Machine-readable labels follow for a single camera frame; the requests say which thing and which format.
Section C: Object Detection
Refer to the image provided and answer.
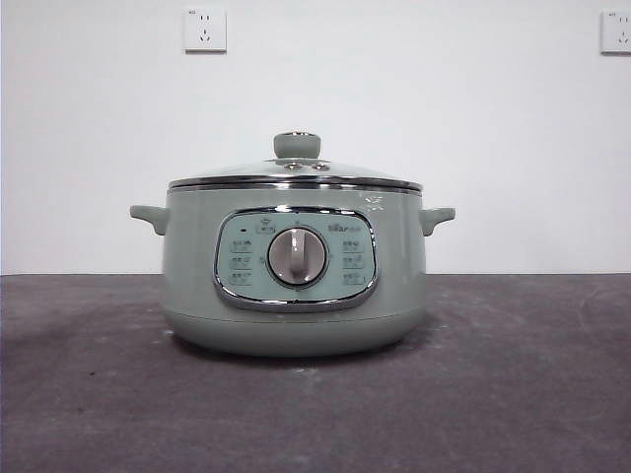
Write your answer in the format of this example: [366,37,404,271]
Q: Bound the glass lid with green knob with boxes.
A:
[167,131,424,193]

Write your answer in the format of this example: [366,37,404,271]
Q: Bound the pale green electric cooking pot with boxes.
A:
[128,190,456,357]

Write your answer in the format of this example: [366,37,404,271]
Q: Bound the white wall socket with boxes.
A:
[184,8,229,54]
[599,10,631,56]

